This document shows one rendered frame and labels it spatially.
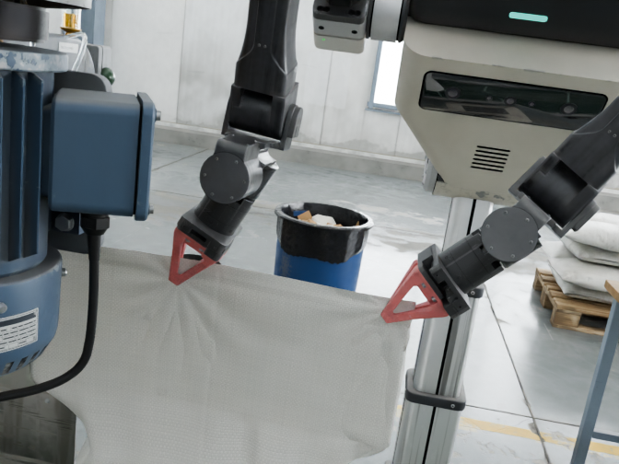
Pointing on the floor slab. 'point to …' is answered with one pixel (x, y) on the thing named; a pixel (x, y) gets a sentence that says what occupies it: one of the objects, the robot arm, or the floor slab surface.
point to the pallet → (569, 310)
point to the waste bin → (321, 244)
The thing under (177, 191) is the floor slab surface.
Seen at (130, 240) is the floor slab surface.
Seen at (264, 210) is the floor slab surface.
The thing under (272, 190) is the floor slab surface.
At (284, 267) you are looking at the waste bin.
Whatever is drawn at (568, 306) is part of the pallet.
